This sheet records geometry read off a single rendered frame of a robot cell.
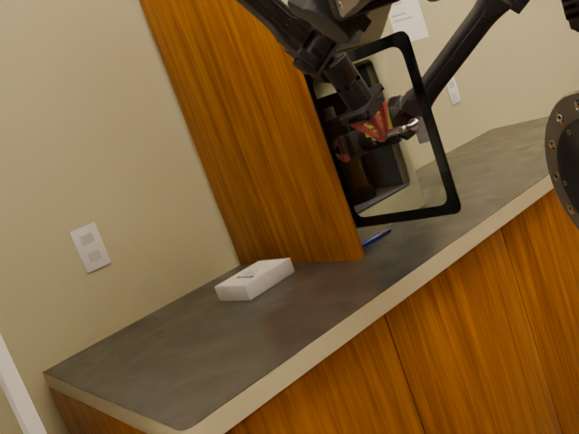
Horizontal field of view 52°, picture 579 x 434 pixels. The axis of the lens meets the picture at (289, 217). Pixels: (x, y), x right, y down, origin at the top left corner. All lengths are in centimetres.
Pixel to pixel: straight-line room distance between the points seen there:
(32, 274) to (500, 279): 111
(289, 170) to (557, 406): 91
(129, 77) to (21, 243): 53
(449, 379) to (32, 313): 97
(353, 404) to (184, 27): 101
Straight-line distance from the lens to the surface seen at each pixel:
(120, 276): 164
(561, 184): 81
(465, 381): 141
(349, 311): 111
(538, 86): 328
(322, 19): 81
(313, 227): 146
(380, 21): 164
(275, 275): 144
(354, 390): 115
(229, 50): 150
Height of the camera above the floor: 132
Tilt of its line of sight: 10 degrees down
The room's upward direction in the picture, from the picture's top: 20 degrees counter-clockwise
